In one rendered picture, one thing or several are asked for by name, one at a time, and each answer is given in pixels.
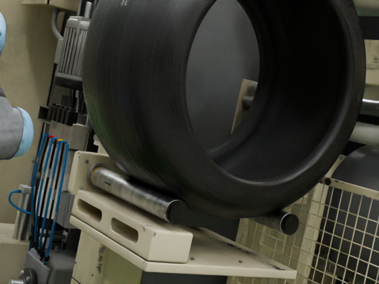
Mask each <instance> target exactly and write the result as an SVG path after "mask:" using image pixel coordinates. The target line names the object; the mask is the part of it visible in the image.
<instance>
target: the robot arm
mask: <svg viewBox="0 0 379 284"><path fill-rule="evenodd" d="M5 41H6V23H5V20H4V18H3V16H2V14H1V13H0V58H1V53H2V49H3V47H4V45H5ZM33 135H34V129H33V123H32V120H31V117H30V116H29V114H28V113H27V112H26V111H25V110H24V109H22V108H19V107H16V106H15V107H11V105H10V103H9V101H8V99H7V98H6V95H5V93H4V92H3V90H2V88H1V86H0V160H3V159H5V160H9V159H12V158H14V157H18V156H22V155H23V154H25V153H26V152H27V151H28V150H29V148H30V146H31V144H32V141H33Z"/></svg>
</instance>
